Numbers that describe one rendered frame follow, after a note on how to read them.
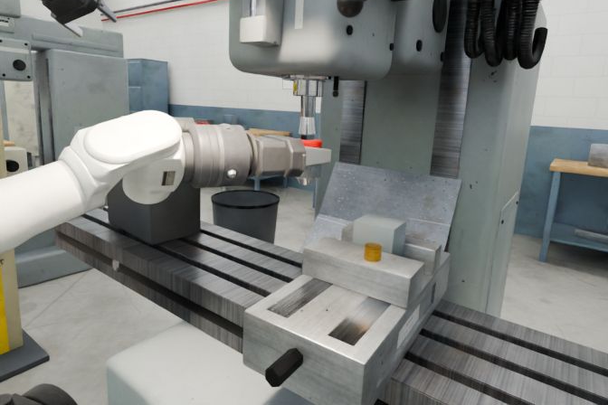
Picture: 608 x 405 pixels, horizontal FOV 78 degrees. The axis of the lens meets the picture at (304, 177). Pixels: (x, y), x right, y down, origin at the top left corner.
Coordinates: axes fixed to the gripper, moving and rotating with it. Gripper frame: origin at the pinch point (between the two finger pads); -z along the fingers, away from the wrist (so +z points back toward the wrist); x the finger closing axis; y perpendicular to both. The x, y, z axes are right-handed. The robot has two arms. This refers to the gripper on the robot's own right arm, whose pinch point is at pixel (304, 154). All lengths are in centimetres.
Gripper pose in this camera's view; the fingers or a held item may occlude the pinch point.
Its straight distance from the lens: 60.4
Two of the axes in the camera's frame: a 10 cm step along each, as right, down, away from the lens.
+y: -0.5, 9.8, 1.8
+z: -8.7, 0.5, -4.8
